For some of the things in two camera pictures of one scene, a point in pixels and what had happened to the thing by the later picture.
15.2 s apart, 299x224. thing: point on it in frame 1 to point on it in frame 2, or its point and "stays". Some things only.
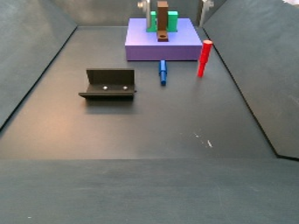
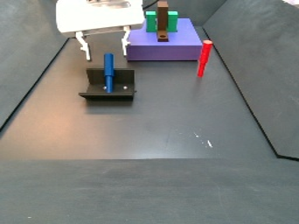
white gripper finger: x=205 y=6 to x=124 y=39
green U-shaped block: x=172 y=24 stays
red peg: x=205 y=46 stays
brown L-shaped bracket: x=163 y=21 stays
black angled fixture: x=109 y=82 stays
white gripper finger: x=145 y=5 to x=81 y=41
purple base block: x=143 y=46 stays
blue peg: x=163 y=72 to x=108 y=63
